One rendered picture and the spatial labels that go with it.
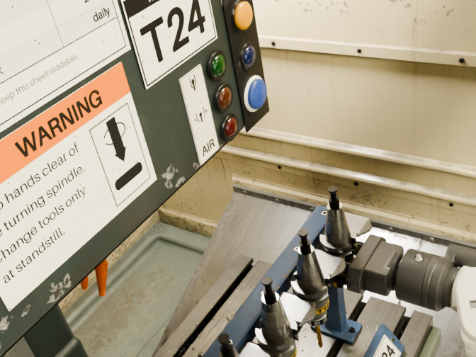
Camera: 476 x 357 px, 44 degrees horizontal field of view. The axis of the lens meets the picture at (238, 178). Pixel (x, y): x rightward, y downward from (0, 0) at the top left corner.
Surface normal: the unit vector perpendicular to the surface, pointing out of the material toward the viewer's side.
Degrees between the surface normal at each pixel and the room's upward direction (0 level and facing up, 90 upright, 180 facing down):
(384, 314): 0
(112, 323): 0
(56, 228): 90
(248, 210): 24
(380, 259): 1
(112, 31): 90
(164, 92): 90
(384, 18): 90
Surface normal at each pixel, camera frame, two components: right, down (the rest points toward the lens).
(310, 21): -0.54, 0.56
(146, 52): 0.83, 0.20
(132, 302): -0.17, -0.80
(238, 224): -0.37, -0.50
